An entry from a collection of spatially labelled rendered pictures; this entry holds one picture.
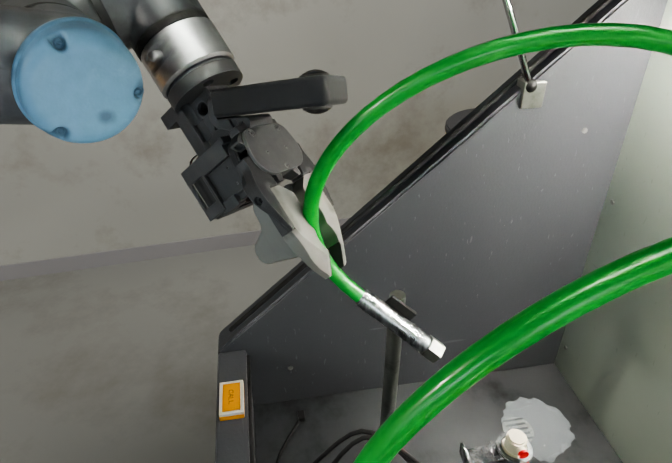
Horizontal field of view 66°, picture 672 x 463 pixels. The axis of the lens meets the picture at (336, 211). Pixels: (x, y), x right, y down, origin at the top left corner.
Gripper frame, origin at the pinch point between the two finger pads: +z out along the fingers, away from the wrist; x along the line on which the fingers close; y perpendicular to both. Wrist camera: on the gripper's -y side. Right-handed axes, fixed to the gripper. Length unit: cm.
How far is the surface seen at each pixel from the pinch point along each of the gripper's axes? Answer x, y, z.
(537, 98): -27.0, -17.7, -2.2
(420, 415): 19.1, -12.1, 7.3
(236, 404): -4.5, 27.0, 9.7
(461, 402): -31.1, 15.4, 31.0
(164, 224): -132, 160, -47
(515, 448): 2.3, -6.2, 20.1
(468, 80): -216, 26, -28
